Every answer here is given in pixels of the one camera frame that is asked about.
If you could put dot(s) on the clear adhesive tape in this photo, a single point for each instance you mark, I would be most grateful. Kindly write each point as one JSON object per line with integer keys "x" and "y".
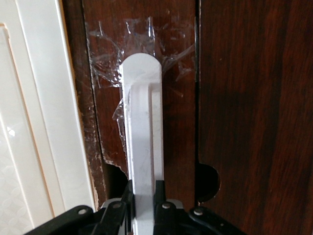
{"x": 107, "y": 63}

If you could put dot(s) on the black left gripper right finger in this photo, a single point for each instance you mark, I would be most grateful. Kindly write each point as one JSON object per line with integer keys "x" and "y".
{"x": 176, "y": 220}

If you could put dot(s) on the dark brown wooden board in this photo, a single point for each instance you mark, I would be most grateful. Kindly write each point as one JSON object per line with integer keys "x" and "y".
{"x": 78, "y": 85}

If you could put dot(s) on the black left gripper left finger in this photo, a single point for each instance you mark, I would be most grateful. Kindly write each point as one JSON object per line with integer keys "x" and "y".
{"x": 115, "y": 220}

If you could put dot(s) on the cream white panelled board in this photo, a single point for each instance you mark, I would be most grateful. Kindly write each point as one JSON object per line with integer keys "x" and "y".
{"x": 36, "y": 98}

